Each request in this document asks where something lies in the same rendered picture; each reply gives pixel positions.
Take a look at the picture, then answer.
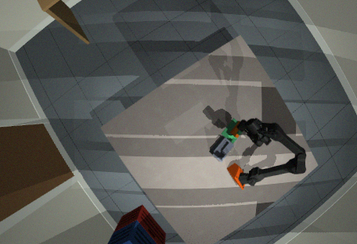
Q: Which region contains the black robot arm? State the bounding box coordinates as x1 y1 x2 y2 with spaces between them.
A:
238 117 306 186

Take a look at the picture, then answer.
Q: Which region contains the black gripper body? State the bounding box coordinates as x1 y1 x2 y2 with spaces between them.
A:
237 120 264 147

